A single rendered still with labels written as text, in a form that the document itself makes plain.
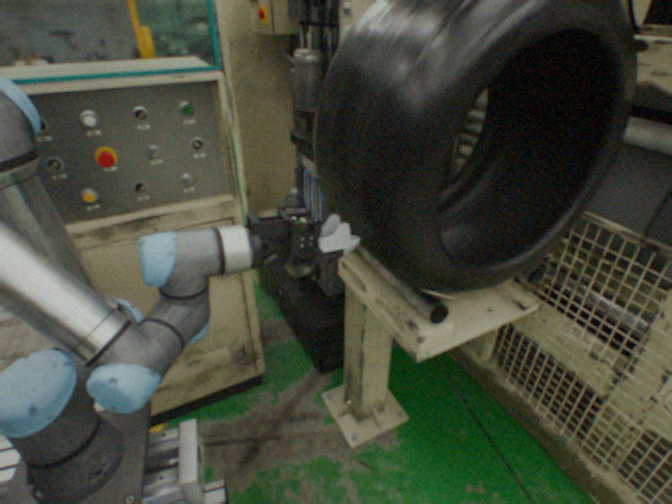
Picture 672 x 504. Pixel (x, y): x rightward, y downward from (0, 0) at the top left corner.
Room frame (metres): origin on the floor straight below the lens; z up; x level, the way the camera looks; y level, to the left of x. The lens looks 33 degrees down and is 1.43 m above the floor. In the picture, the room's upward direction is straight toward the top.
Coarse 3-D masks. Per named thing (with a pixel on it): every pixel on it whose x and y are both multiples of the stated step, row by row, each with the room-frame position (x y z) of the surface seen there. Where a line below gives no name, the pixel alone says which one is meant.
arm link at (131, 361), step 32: (0, 224) 0.41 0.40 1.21; (0, 256) 0.38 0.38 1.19; (32, 256) 0.40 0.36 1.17; (0, 288) 0.36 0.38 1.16; (32, 288) 0.36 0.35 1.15; (64, 288) 0.38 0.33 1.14; (32, 320) 0.35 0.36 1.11; (64, 320) 0.35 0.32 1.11; (96, 320) 0.37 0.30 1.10; (128, 320) 0.40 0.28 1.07; (160, 320) 0.42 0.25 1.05; (96, 352) 0.34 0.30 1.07; (128, 352) 0.35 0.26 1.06; (160, 352) 0.37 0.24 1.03; (96, 384) 0.32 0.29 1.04; (128, 384) 0.32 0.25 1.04; (160, 384) 0.35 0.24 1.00
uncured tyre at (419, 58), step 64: (384, 0) 0.76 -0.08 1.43; (448, 0) 0.63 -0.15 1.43; (512, 0) 0.61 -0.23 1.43; (576, 0) 0.65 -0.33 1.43; (384, 64) 0.62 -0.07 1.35; (448, 64) 0.57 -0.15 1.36; (512, 64) 1.00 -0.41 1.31; (576, 64) 0.89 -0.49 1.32; (320, 128) 0.71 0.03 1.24; (384, 128) 0.56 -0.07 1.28; (448, 128) 0.56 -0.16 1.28; (512, 128) 1.01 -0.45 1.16; (576, 128) 0.88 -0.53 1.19; (384, 192) 0.55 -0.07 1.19; (448, 192) 0.95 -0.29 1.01; (512, 192) 0.92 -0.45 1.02; (576, 192) 0.75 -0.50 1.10; (384, 256) 0.57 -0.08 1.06; (448, 256) 0.57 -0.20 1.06; (512, 256) 0.68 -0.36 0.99
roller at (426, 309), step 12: (360, 252) 0.83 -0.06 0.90; (372, 264) 0.78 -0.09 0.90; (384, 276) 0.74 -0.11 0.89; (396, 288) 0.69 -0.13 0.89; (408, 288) 0.67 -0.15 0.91; (408, 300) 0.66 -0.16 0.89; (420, 300) 0.63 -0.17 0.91; (432, 300) 0.62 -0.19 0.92; (432, 312) 0.59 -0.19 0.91; (444, 312) 0.60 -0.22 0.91
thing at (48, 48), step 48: (0, 0) 0.97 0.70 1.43; (48, 0) 1.01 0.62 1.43; (96, 0) 1.05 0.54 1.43; (144, 0) 1.10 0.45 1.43; (192, 0) 1.15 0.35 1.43; (0, 48) 0.96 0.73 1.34; (48, 48) 1.00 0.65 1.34; (96, 48) 1.04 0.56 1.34; (144, 48) 1.09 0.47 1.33; (192, 48) 1.14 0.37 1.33
